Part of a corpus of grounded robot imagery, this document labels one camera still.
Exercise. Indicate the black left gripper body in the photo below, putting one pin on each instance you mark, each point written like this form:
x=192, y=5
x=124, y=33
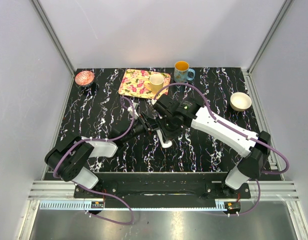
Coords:
x=145, y=121

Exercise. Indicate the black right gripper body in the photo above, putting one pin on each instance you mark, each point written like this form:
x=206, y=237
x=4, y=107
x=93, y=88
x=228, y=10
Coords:
x=169, y=128

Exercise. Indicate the white remote control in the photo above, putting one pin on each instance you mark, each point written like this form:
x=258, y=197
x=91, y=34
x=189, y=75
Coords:
x=164, y=143

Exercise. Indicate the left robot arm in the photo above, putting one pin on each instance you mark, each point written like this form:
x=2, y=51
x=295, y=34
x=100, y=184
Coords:
x=68, y=157

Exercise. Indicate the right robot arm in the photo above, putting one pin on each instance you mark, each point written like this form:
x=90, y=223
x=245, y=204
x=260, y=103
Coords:
x=251, y=146

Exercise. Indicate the yellow mug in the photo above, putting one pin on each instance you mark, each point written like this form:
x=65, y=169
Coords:
x=154, y=83

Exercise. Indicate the blue patterned mug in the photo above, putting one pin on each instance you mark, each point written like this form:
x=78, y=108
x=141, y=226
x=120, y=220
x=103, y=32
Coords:
x=182, y=72

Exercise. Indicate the cream bowl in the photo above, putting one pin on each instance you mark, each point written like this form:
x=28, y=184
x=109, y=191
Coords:
x=240, y=101

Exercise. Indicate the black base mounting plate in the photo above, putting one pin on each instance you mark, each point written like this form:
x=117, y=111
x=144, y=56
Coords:
x=168, y=190

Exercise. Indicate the pink patterned bowl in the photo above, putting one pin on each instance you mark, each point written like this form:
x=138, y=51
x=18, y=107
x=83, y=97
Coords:
x=84, y=78

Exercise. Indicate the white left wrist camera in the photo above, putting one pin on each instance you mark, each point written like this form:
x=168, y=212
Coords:
x=132, y=110

